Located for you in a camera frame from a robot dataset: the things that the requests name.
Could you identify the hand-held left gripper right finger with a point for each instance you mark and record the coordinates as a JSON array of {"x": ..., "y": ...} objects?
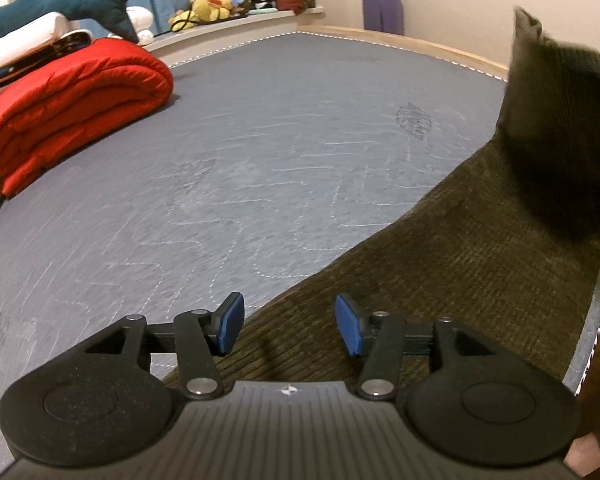
[{"x": 347, "y": 325}]

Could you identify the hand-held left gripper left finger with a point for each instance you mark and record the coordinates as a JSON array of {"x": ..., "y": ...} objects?
[{"x": 231, "y": 322}]

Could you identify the grey quilted mattress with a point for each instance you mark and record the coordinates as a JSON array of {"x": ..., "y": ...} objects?
[{"x": 230, "y": 160}]

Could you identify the purple hanging cloth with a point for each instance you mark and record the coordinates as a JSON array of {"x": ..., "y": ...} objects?
[{"x": 382, "y": 12}]

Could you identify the folded red blanket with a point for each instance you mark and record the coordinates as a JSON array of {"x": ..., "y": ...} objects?
[{"x": 75, "y": 100}]

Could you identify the white window ledge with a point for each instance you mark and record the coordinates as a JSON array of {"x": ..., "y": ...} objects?
[{"x": 240, "y": 25}]

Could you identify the white plush toy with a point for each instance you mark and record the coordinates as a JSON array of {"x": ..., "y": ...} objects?
[{"x": 140, "y": 22}]

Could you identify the white pillow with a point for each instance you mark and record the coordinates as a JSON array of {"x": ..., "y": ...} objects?
[{"x": 25, "y": 40}]

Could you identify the blue shark plush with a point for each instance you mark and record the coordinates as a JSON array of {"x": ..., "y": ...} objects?
[{"x": 40, "y": 12}]

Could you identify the wooden bed frame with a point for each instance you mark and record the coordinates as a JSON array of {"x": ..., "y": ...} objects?
[{"x": 430, "y": 47}]

